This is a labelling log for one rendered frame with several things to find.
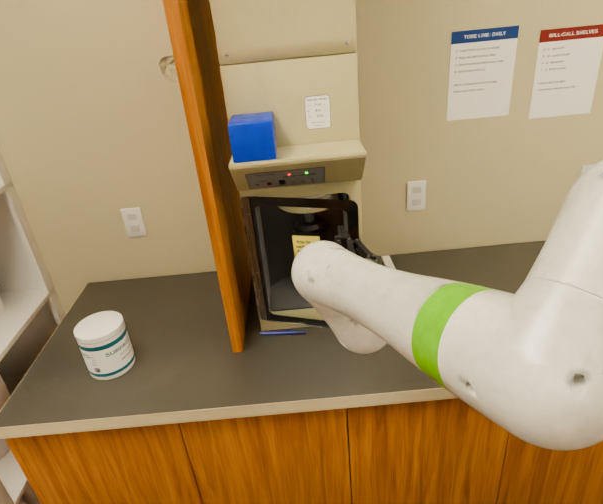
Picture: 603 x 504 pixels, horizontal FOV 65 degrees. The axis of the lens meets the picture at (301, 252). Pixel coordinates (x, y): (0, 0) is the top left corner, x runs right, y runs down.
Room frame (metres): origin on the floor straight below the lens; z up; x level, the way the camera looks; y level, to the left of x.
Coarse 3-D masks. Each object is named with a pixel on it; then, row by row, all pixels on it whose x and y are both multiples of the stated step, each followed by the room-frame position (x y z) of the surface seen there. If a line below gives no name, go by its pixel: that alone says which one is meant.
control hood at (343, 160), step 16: (304, 144) 1.16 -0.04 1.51; (320, 144) 1.15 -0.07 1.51; (336, 144) 1.13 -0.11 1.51; (352, 144) 1.12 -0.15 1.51; (272, 160) 1.06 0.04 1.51; (288, 160) 1.05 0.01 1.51; (304, 160) 1.05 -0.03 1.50; (320, 160) 1.05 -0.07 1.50; (336, 160) 1.05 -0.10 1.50; (352, 160) 1.06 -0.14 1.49; (240, 176) 1.08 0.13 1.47; (336, 176) 1.11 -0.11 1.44; (352, 176) 1.12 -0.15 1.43
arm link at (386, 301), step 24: (312, 264) 0.64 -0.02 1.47; (336, 264) 0.60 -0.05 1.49; (360, 264) 0.57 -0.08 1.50; (312, 288) 0.62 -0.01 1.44; (336, 288) 0.56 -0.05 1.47; (360, 288) 0.51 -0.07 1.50; (384, 288) 0.48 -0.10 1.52; (408, 288) 0.45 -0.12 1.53; (432, 288) 0.42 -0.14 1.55; (336, 312) 0.63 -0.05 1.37; (360, 312) 0.50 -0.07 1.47; (384, 312) 0.45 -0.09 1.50; (408, 312) 0.41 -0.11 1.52; (384, 336) 0.44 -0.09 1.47; (408, 336) 0.40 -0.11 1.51; (408, 360) 0.41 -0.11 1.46
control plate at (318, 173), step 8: (312, 168) 1.07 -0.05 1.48; (320, 168) 1.08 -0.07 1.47; (248, 176) 1.08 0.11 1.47; (256, 176) 1.09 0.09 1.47; (264, 176) 1.09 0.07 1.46; (272, 176) 1.09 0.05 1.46; (280, 176) 1.09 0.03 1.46; (288, 176) 1.10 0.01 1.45; (296, 176) 1.10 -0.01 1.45; (304, 176) 1.10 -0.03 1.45; (312, 176) 1.10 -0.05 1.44; (320, 176) 1.11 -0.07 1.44; (248, 184) 1.11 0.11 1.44; (264, 184) 1.12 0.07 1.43; (272, 184) 1.12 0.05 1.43; (288, 184) 1.13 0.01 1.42; (296, 184) 1.13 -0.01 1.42
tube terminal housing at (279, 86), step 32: (256, 64) 1.17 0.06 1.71; (288, 64) 1.17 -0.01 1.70; (320, 64) 1.16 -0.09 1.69; (352, 64) 1.16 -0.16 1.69; (224, 96) 1.17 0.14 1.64; (256, 96) 1.17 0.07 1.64; (288, 96) 1.17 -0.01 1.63; (352, 96) 1.16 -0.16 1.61; (288, 128) 1.17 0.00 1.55; (352, 128) 1.16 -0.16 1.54; (256, 192) 1.17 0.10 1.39; (288, 192) 1.17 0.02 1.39; (320, 192) 1.17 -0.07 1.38; (352, 192) 1.16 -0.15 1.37
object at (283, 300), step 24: (264, 216) 1.14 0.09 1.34; (288, 216) 1.11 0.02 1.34; (312, 216) 1.09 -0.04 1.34; (336, 216) 1.07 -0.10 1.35; (264, 240) 1.14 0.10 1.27; (288, 240) 1.12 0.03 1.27; (264, 264) 1.14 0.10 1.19; (288, 264) 1.12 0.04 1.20; (264, 288) 1.15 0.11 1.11; (288, 288) 1.12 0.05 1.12; (288, 312) 1.12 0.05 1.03; (312, 312) 1.10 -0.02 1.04
